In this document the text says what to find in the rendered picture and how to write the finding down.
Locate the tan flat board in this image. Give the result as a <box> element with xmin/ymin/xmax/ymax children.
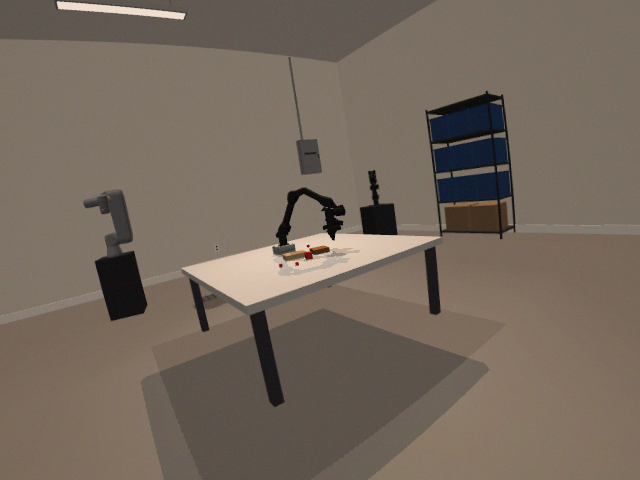
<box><xmin>282</xmin><ymin>250</ymin><xmax>307</xmax><ymax>261</ymax></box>

